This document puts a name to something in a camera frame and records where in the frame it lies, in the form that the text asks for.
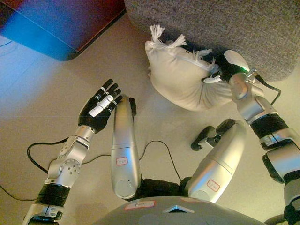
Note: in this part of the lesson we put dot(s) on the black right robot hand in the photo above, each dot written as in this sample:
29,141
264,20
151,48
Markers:
230,63

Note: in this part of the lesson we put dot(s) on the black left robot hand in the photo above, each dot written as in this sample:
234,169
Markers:
98,112

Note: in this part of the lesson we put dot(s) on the white tasselled throw pillow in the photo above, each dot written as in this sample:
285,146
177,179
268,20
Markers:
178,79

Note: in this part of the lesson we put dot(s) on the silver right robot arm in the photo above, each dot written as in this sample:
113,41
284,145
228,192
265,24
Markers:
269,122

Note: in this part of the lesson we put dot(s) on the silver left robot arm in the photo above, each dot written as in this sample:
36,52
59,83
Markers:
68,161

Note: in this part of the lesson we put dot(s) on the grey fabric armchair sofa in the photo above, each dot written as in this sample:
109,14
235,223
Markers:
234,23

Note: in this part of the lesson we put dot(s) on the black left robot foot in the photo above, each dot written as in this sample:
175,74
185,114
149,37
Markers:
133,106

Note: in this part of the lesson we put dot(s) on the black robot foot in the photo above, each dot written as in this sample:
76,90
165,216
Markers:
204,137
133,106

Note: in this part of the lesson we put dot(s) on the silver left robot leg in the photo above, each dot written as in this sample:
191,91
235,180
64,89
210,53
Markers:
123,145

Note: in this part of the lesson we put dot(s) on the silver robot leg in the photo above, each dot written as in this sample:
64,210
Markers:
123,145
218,164

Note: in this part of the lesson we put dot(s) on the black right robot foot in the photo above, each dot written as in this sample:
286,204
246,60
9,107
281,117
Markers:
204,137

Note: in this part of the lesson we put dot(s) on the dark red wooden cabinet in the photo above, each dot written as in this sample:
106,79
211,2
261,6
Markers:
47,25

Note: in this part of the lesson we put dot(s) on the silver right robot leg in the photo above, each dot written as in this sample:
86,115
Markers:
218,164

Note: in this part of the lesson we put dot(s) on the grey robot torso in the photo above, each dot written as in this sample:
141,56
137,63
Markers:
178,213

